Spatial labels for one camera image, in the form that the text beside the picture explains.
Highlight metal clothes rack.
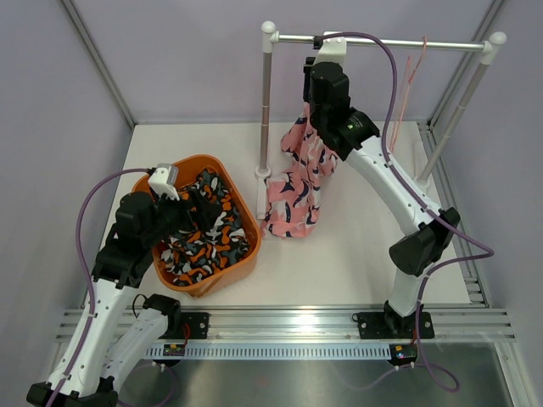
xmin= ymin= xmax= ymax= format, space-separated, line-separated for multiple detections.
xmin=255 ymin=21 xmax=507 ymax=220

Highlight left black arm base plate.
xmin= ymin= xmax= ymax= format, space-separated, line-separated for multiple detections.
xmin=171 ymin=312 xmax=210 ymax=340

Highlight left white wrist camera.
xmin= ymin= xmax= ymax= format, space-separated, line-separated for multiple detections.
xmin=148 ymin=164 xmax=180 ymax=201

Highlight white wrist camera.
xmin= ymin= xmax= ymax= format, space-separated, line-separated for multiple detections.
xmin=313 ymin=31 xmax=348 ymax=66
xmin=148 ymin=164 xmax=180 ymax=201

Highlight orange plastic basket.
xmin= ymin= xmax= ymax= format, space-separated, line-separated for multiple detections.
xmin=152 ymin=154 xmax=261 ymax=298

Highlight pink patterned shorts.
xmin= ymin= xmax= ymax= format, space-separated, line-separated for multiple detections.
xmin=260 ymin=103 xmax=339 ymax=238

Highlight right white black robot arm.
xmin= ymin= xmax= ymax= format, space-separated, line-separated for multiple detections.
xmin=304 ymin=57 xmax=460 ymax=337

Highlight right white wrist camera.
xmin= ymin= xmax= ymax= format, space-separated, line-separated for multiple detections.
xmin=313 ymin=31 xmax=348 ymax=66

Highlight orange camouflage shorts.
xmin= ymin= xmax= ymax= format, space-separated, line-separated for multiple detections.
xmin=160 ymin=169 xmax=250 ymax=287

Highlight aluminium rail frame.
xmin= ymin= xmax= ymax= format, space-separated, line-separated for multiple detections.
xmin=40 ymin=122 xmax=523 ymax=407

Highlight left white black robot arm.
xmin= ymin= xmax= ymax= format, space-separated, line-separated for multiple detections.
xmin=26 ymin=191 xmax=221 ymax=406

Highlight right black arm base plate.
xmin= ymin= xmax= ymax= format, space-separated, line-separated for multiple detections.
xmin=351 ymin=311 xmax=435 ymax=340

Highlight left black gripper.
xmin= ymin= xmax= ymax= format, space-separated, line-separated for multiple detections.
xmin=143 ymin=188 xmax=222 ymax=248

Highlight pink wire hanger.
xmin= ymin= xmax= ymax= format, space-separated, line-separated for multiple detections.
xmin=389 ymin=36 xmax=428 ymax=153

